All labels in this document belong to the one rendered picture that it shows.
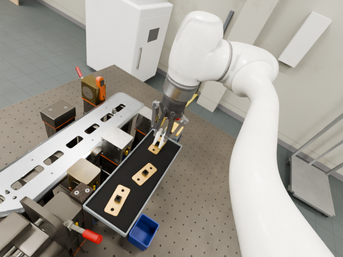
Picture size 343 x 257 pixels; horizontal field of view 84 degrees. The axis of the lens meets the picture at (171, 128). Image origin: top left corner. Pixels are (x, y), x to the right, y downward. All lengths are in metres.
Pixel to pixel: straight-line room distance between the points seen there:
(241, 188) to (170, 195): 0.93
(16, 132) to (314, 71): 2.92
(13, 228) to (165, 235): 0.69
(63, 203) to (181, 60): 0.53
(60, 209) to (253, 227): 0.56
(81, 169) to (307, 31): 2.46
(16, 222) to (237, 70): 0.60
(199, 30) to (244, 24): 2.19
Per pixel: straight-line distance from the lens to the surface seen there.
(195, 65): 0.46
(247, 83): 0.48
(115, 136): 0.78
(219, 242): 1.18
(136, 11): 2.34
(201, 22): 0.44
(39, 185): 0.82
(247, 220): 0.23
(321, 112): 3.12
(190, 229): 1.13
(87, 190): 0.67
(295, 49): 2.66
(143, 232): 1.06
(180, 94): 0.51
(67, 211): 0.68
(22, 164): 0.88
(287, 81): 2.93
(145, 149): 0.70
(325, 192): 3.09
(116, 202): 0.59
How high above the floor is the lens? 1.71
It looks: 43 degrees down
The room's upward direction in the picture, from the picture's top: 23 degrees clockwise
